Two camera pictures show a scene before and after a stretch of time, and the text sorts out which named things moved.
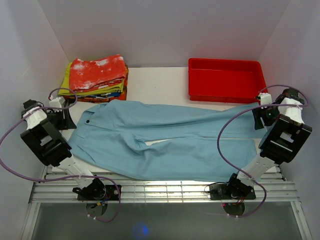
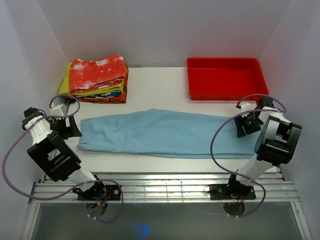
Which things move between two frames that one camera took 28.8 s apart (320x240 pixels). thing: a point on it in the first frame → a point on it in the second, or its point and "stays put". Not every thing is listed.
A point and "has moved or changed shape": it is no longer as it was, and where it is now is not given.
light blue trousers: [139, 138] has moved or changed shape
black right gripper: [258, 124] → [240, 132]
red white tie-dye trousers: [92, 75] stays put
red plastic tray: [225, 81] stays put
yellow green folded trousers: [65, 83] stays put
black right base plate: [220, 192] stays put
